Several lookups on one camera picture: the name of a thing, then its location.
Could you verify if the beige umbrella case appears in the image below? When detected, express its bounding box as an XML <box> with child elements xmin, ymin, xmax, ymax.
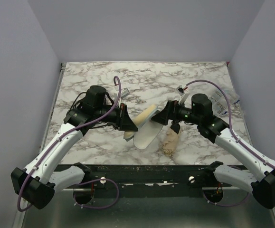
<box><xmin>123</xmin><ymin>104</ymin><xmax>163</xmax><ymax>150</ymax></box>

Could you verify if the beige umbrella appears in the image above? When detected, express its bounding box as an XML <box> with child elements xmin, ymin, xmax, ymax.
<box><xmin>161</xmin><ymin>123</ymin><xmax>180</xmax><ymax>157</ymax></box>

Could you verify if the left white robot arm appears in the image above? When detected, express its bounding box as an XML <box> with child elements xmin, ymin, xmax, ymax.
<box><xmin>10</xmin><ymin>85</ymin><xmax>138</xmax><ymax>209</ymax></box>

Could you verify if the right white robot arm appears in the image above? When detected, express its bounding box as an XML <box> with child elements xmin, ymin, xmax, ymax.
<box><xmin>151</xmin><ymin>94</ymin><xmax>275</xmax><ymax>209</ymax></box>

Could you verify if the clear plastic screw box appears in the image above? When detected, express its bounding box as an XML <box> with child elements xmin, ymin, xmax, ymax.
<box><xmin>208</xmin><ymin>88</ymin><xmax>239</xmax><ymax>117</ymax></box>

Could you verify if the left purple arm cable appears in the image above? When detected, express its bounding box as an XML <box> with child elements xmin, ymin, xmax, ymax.
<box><xmin>17</xmin><ymin>76</ymin><xmax>123</xmax><ymax>212</ymax></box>

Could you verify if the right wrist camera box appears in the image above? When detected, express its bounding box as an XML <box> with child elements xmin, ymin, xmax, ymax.
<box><xmin>176</xmin><ymin>85</ymin><xmax>189</xmax><ymax>104</ymax></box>

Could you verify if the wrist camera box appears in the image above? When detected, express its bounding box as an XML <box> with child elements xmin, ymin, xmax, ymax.
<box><xmin>121</xmin><ymin>88</ymin><xmax>130</xmax><ymax>99</ymax></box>
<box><xmin>176</xmin><ymin>85</ymin><xmax>189</xmax><ymax>104</ymax></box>

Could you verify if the black coiled cable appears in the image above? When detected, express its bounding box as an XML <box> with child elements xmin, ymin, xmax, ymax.
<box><xmin>69</xmin><ymin>92</ymin><xmax>114</xmax><ymax>128</ymax></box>

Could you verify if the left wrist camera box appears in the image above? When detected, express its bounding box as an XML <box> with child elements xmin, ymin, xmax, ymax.
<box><xmin>121</xmin><ymin>88</ymin><xmax>130</xmax><ymax>99</ymax></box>

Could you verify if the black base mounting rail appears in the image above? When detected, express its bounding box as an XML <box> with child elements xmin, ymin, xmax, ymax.
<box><xmin>73</xmin><ymin>165</ymin><xmax>219</xmax><ymax>198</ymax></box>

